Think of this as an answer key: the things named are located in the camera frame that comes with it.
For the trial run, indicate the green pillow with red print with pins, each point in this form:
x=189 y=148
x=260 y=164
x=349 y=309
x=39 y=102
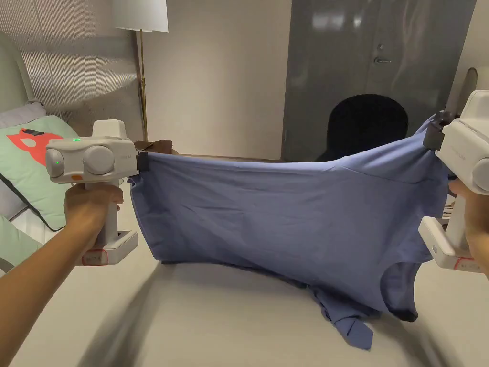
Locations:
x=26 y=168

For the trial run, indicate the grey pillow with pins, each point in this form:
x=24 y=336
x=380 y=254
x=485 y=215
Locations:
x=19 y=114

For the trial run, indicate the grey door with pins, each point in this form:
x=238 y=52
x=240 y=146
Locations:
x=344 y=57

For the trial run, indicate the bed with beige sheet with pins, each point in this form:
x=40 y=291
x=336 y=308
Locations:
x=237 y=328

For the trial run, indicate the person's right hand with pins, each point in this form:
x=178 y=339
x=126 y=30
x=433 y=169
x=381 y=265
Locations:
x=479 y=244

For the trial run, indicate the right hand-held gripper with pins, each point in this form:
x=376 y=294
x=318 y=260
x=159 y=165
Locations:
x=464 y=153

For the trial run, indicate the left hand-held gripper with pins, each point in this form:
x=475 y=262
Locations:
x=95 y=156

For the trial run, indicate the floor lamp with white shade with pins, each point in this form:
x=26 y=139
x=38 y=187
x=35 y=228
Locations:
x=142 y=15

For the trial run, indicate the pale green padded headboard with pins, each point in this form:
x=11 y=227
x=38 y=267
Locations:
x=9 y=69

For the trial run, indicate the blue shirt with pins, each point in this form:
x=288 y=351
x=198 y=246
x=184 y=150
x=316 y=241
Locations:
x=267 y=214

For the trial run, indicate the person's left forearm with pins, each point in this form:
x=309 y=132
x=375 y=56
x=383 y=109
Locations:
x=34 y=279

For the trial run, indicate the brown cloth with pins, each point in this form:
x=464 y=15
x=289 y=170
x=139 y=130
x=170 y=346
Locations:
x=156 y=146

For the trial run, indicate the person's left hand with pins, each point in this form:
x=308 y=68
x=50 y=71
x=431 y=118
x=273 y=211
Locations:
x=86 y=210

